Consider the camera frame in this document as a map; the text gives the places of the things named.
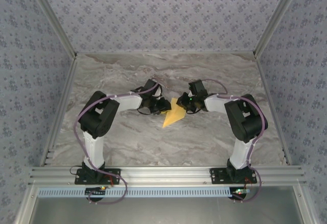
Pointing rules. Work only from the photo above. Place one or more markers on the yellow cloth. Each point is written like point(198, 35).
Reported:
point(172, 117)

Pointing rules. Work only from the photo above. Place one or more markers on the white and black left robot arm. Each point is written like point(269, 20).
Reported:
point(94, 150)

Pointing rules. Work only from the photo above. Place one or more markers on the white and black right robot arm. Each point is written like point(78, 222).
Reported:
point(240, 155)

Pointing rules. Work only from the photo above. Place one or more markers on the grey metal sheet panel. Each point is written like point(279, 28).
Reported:
point(166, 211)

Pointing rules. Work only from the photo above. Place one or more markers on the small black controller board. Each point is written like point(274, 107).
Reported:
point(94, 191)
point(237, 193)

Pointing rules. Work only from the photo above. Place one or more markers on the thin aluminium table rail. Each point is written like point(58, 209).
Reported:
point(166, 52)

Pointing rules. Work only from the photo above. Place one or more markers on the wide aluminium frame beam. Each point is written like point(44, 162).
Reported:
point(166, 175)

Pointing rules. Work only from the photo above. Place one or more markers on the aluminium table side rail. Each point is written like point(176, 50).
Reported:
point(265, 81)
point(60, 111)

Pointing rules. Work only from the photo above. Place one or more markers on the slanted aluminium frame post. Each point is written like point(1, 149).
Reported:
point(278, 17)
point(51, 20)

